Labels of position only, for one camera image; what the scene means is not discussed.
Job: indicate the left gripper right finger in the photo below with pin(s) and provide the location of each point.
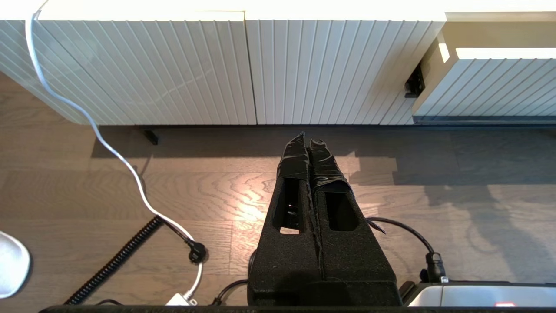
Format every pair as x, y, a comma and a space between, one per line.
356, 261

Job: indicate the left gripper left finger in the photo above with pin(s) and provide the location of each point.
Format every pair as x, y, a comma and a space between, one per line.
282, 261

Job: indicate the white fluted drawer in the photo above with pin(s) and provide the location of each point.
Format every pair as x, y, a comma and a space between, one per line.
499, 87

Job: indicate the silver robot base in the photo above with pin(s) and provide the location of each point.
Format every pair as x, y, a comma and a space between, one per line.
478, 295

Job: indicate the cream TV cabinet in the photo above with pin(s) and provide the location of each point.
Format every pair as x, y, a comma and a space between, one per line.
347, 8

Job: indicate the white power strip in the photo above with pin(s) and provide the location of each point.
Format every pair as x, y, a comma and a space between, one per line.
178, 300

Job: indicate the white fluted flat cabinet door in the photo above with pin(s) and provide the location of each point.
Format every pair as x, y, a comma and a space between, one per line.
325, 65

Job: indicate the white fluted curved cabinet panel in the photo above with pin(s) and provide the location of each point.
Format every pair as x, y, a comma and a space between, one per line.
152, 65

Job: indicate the black drawer slide rail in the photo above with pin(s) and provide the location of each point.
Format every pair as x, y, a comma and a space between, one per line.
415, 84

